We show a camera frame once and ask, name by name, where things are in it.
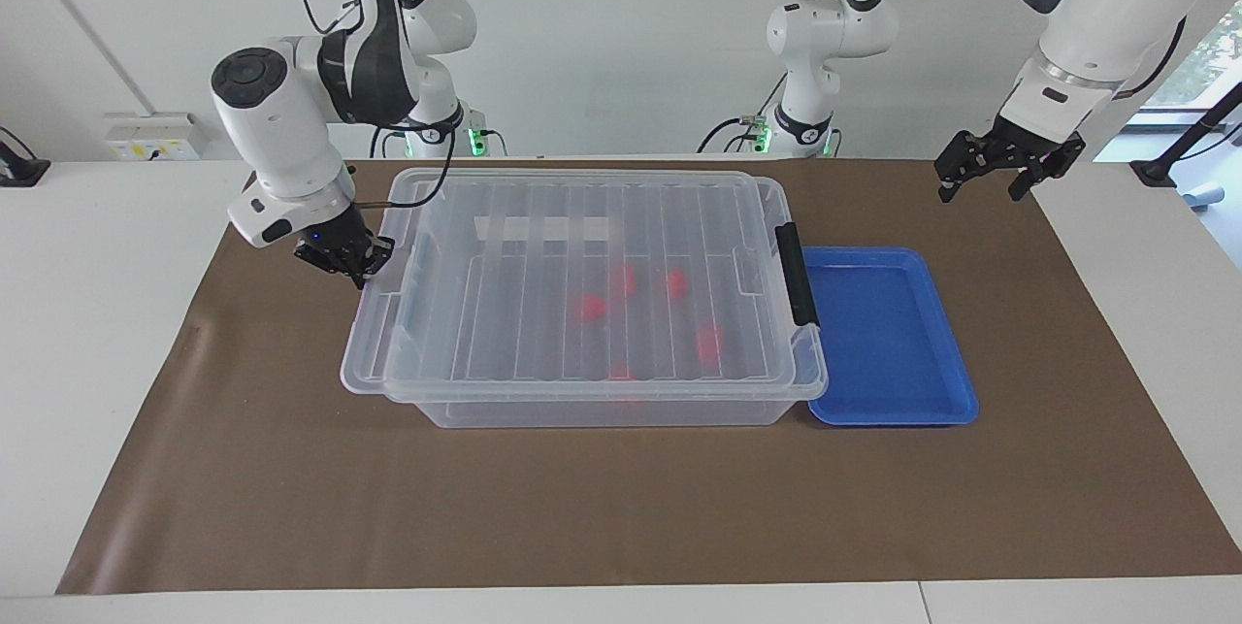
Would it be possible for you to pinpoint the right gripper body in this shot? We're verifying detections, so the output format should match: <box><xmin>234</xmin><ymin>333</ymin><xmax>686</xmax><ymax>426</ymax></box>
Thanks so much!
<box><xmin>297</xmin><ymin>202</ymin><xmax>376</xmax><ymax>263</ymax></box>

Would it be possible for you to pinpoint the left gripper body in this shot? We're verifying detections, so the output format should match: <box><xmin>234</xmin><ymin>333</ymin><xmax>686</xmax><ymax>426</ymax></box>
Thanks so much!
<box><xmin>984</xmin><ymin>114</ymin><xmax>1064</xmax><ymax>166</ymax></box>

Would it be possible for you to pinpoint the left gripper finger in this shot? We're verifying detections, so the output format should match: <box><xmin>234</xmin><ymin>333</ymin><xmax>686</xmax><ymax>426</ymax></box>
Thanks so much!
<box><xmin>1008</xmin><ymin>132</ymin><xmax>1087</xmax><ymax>202</ymax></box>
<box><xmin>934</xmin><ymin>129</ymin><xmax>1005</xmax><ymax>205</ymax></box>

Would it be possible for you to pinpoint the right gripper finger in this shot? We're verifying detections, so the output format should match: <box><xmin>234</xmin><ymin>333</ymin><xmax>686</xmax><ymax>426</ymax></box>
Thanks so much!
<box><xmin>293</xmin><ymin>246</ymin><xmax>368</xmax><ymax>291</ymax></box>
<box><xmin>356</xmin><ymin>234</ymin><xmax>395</xmax><ymax>288</ymax></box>

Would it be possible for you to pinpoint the clear plastic box lid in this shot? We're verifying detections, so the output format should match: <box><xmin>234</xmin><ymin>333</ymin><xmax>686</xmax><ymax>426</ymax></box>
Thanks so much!
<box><xmin>340</xmin><ymin>168</ymin><xmax>829</xmax><ymax>404</ymax></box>

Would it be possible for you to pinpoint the clear plastic storage box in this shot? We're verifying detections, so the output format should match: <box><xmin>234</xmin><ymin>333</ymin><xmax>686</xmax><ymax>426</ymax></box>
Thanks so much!
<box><xmin>381</xmin><ymin>170</ymin><xmax>812</xmax><ymax>429</ymax></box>

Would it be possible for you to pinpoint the black stand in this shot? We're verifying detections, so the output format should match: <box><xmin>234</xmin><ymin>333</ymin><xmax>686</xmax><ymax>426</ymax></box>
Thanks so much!
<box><xmin>0</xmin><ymin>126</ymin><xmax>51</xmax><ymax>188</ymax></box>
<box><xmin>1130</xmin><ymin>81</ymin><xmax>1242</xmax><ymax>188</ymax></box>

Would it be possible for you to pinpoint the window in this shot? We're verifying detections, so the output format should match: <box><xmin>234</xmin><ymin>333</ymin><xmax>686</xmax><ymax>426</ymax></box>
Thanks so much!
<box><xmin>1143</xmin><ymin>0</ymin><xmax>1242</xmax><ymax>113</ymax></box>

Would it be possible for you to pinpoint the blue plastic tray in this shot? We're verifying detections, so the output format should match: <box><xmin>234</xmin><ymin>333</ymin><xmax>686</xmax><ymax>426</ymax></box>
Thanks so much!
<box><xmin>801</xmin><ymin>246</ymin><xmax>979</xmax><ymax>427</ymax></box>

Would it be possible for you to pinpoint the white wall socket box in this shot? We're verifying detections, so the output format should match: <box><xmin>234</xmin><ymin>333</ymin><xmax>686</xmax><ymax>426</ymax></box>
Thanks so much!
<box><xmin>105</xmin><ymin>113</ymin><xmax>211</xmax><ymax>162</ymax></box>

